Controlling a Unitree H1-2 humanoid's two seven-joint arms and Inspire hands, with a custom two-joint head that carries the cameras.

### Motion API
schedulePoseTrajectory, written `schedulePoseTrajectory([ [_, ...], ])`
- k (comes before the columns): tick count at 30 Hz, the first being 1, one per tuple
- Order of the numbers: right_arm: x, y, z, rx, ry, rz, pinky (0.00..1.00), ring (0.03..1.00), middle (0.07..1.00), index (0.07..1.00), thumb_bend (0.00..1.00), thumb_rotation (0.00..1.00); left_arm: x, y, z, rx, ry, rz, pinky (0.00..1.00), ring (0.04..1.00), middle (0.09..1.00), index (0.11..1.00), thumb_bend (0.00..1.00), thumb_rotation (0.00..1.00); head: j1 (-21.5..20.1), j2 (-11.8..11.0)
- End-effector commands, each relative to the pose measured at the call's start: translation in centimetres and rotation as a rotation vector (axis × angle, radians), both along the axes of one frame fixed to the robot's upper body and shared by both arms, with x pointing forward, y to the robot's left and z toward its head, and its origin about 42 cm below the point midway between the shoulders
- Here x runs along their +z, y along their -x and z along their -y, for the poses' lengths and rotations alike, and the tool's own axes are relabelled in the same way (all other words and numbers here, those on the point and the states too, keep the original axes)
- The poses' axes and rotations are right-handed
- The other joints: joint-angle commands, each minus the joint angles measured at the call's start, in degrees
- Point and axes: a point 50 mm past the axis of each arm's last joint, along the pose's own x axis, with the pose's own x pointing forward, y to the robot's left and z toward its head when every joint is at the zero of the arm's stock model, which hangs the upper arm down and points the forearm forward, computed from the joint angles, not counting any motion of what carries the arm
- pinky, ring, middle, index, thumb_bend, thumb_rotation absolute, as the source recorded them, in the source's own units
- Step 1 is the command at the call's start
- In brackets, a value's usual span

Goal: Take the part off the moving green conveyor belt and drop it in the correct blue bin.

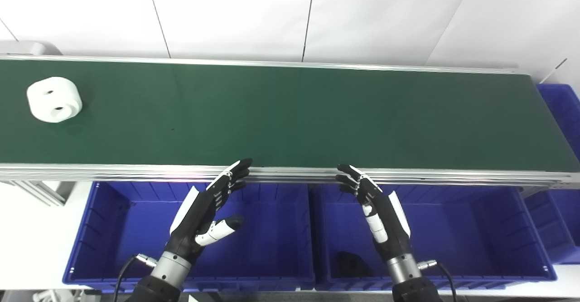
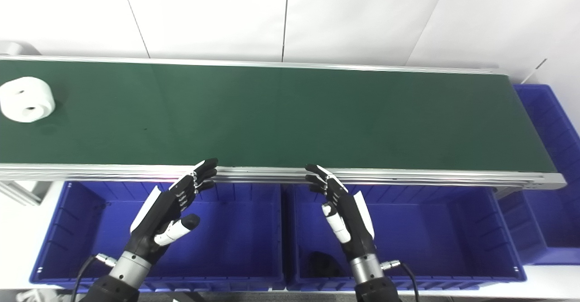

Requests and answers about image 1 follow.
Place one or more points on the green conveyor belt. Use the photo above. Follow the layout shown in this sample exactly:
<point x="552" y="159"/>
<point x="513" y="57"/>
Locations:
<point x="290" y="116"/>
<point x="136" y="172"/>

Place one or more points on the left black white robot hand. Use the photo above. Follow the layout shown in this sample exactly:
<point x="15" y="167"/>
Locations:
<point x="195" y="220"/>

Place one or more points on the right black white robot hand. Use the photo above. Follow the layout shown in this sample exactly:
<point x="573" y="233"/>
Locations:
<point x="385" y="216"/>

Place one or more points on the blue plastic bin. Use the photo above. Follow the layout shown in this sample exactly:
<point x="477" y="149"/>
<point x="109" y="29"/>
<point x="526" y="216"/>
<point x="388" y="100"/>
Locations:
<point x="462" y="238"/>
<point x="564" y="111"/>
<point x="272" y="247"/>

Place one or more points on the grey conveyor end housing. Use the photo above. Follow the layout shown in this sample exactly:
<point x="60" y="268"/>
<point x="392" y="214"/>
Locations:
<point x="27" y="48"/>

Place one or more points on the black part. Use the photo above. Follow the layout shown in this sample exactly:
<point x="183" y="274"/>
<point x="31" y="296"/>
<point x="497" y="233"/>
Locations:
<point x="351" y="265"/>

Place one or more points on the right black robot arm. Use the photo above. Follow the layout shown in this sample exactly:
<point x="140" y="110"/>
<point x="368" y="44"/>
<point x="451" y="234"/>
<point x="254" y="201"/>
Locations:
<point x="410" y="284"/>

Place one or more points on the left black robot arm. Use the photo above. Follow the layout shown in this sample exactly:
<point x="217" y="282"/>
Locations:
<point x="163" y="275"/>

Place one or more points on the aluminium conveyor leg strut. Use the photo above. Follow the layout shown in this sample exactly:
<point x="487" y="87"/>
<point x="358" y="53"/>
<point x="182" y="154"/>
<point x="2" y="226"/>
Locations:
<point x="41" y="192"/>

